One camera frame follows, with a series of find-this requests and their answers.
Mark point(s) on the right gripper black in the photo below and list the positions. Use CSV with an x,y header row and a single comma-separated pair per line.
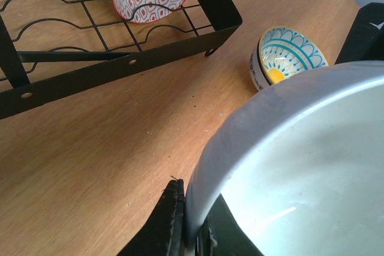
x,y
364,41

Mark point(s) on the white ceramic bowl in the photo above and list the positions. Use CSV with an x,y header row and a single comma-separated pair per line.
x,y
300,165

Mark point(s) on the yellow blue patterned bowl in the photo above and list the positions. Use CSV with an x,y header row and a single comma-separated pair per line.
x,y
281,53

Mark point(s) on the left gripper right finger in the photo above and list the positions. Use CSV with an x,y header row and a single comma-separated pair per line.
x,y
221,235

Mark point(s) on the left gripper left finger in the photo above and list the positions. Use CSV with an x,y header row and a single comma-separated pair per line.
x,y
162,232

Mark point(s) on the black wire dish rack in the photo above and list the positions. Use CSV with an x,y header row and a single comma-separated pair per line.
x,y
223,17

